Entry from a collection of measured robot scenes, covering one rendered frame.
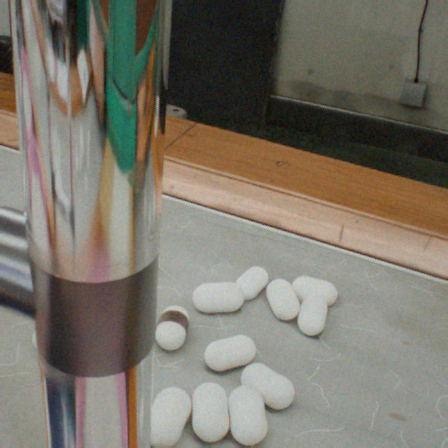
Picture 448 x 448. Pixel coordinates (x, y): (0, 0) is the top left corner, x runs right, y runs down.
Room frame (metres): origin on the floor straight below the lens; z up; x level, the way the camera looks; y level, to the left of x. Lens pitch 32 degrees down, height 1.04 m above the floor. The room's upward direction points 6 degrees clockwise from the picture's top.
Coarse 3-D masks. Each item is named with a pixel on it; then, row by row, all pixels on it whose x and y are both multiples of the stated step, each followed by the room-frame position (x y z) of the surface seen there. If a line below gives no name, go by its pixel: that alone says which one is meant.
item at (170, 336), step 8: (184, 312) 0.32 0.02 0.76; (160, 328) 0.30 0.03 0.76; (168, 328) 0.30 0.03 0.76; (176, 328) 0.30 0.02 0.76; (160, 336) 0.30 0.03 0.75; (168, 336) 0.30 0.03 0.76; (176, 336) 0.30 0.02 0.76; (184, 336) 0.31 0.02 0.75; (160, 344) 0.30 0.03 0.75; (168, 344) 0.30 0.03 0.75; (176, 344) 0.30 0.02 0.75
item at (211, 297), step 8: (200, 288) 0.35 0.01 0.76; (208, 288) 0.35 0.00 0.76; (216, 288) 0.35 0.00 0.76; (224, 288) 0.35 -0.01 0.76; (232, 288) 0.35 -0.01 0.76; (240, 288) 0.35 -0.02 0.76; (192, 296) 0.35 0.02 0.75; (200, 296) 0.34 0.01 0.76; (208, 296) 0.34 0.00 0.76; (216, 296) 0.34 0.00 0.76; (224, 296) 0.34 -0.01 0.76; (232, 296) 0.34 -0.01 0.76; (240, 296) 0.35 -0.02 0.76; (200, 304) 0.34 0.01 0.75; (208, 304) 0.34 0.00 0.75; (216, 304) 0.34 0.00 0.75; (224, 304) 0.34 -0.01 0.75; (232, 304) 0.34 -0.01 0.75; (240, 304) 0.35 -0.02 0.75; (208, 312) 0.34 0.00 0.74
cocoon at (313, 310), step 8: (312, 296) 0.35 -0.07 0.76; (304, 304) 0.35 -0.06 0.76; (312, 304) 0.34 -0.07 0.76; (320, 304) 0.34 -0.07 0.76; (304, 312) 0.34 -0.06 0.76; (312, 312) 0.33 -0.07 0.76; (320, 312) 0.34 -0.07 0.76; (304, 320) 0.33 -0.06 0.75; (312, 320) 0.33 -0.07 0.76; (320, 320) 0.33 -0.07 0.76; (304, 328) 0.33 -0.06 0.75; (312, 328) 0.33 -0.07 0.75; (320, 328) 0.33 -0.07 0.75
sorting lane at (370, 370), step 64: (0, 192) 0.47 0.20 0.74; (192, 256) 0.41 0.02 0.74; (256, 256) 0.42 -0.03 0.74; (320, 256) 0.43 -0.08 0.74; (0, 320) 0.31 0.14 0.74; (192, 320) 0.33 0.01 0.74; (256, 320) 0.34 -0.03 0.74; (384, 320) 0.36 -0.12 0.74; (0, 384) 0.26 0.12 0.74; (192, 384) 0.28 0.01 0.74; (320, 384) 0.29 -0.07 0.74; (384, 384) 0.29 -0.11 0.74
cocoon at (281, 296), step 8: (280, 280) 0.37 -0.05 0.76; (272, 288) 0.36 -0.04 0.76; (280, 288) 0.36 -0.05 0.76; (288, 288) 0.36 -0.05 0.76; (272, 296) 0.35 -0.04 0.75; (280, 296) 0.35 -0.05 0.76; (288, 296) 0.35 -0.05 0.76; (296, 296) 0.35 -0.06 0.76; (272, 304) 0.35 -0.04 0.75; (280, 304) 0.34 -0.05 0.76; (288, 304) 0.34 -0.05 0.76; (296, 304) 0.34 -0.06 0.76; (280, 312) 0.34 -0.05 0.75; (288, 312) 0.34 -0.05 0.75; (296, 312) 0.34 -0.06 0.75
